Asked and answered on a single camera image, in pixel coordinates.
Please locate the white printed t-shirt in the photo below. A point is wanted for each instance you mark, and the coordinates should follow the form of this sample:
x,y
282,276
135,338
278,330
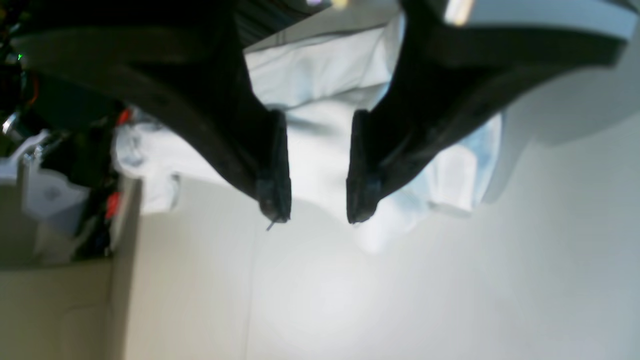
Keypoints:
x,y
319,82

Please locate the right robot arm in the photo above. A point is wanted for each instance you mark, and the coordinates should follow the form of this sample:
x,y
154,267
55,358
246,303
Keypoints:
x,y
63,161

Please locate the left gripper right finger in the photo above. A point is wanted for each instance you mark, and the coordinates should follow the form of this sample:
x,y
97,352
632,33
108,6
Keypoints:
x,y
460,63

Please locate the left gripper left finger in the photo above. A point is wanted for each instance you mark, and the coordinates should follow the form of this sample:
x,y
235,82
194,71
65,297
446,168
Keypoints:
x,y
180,61

